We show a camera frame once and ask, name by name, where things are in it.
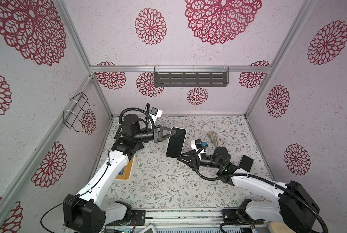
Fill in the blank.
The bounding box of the crumpled clear plastic bag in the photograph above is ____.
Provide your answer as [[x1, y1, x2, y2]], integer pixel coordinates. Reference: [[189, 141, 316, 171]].
[[206, 131, 224, 148]]

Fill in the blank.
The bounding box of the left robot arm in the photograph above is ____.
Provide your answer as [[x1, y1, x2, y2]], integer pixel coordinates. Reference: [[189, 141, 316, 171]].
[[62, 108, 178, 233]]

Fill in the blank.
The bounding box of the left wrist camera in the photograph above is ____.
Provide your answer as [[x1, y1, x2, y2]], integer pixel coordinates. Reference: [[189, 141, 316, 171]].
[[150, 107, 163, 123]]

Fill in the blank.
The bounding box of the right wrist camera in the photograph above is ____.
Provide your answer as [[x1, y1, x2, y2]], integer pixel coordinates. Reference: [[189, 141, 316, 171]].
[[190, 139, 208, 151]]

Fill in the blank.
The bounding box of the black phone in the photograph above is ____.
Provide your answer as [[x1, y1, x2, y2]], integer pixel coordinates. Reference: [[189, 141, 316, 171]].
[[238, 155, 254, 172]]

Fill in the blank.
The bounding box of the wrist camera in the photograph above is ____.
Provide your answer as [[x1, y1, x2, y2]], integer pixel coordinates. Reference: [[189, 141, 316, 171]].
[[190, 139, 208, 151], [150, 107, 163, 123]]

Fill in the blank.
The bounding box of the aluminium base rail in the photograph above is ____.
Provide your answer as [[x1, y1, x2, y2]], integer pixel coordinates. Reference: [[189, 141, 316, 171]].
[[61, 207, 267, 233]]

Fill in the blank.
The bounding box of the beige sponge pad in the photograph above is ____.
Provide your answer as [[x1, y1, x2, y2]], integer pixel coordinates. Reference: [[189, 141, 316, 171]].
[[268, 222, 295, 233]]

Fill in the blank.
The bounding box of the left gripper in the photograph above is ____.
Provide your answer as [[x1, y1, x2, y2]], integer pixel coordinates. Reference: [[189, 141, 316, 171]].
[[134, 126, 176, 143]]

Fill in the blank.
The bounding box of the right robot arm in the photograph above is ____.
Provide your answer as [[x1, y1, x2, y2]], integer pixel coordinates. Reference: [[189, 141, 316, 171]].
[[177, 145, 328, 233]]

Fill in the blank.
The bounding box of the white wooden-top tissue box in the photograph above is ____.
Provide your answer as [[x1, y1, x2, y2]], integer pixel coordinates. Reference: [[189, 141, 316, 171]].
[[114, 157, 136, 184]]

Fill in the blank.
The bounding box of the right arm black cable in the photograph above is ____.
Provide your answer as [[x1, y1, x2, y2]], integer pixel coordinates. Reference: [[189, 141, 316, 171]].
[[192, 147, 329, 233]]

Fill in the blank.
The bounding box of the grey metal wall shelf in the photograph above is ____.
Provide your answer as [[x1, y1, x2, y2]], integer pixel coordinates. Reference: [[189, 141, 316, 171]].
[[153, 67, 229, 87]]

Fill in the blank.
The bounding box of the black wire wall rack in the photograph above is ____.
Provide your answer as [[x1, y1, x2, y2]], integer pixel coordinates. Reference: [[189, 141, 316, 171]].
[[62, 92, 97, 135]]

